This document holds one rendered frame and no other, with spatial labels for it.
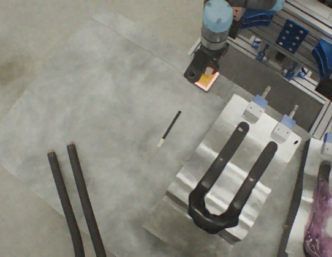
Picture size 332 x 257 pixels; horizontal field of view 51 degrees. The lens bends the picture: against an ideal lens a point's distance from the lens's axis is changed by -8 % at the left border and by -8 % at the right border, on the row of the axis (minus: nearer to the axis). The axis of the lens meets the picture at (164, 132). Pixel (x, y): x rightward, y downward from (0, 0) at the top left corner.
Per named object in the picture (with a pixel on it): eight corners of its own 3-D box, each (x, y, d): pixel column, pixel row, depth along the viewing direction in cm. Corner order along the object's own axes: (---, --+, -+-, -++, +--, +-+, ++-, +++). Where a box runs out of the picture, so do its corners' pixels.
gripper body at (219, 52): (228, 53, 115) (233, 34, 103) (214, 73, 113) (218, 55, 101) (207, 41, 116) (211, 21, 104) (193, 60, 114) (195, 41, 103)
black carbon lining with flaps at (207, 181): (239, 120, 115) (245, 111, 105) (281, 148, 112) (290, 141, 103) (176, 213, 108) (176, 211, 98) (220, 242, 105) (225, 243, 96)
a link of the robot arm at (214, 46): (219, 48, 97) (193, 33, 98) (217, 55, 102) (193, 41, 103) (233, 29, 99) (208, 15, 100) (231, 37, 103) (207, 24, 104)
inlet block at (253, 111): (260, 86, 119) (265, 79, 114) (272, 95, 118) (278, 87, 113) (241, 115, 115) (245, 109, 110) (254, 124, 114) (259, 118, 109)
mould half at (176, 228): (230, 102, 123) (236, 87, 110) (293, 145, 119) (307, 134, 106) (143, 226, 113) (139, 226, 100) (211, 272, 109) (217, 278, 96)
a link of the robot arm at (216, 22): (234, -4, 89) (234, 24, 87) (228, 19, 100) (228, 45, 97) (204, -6, 89) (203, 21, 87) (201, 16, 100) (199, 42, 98)
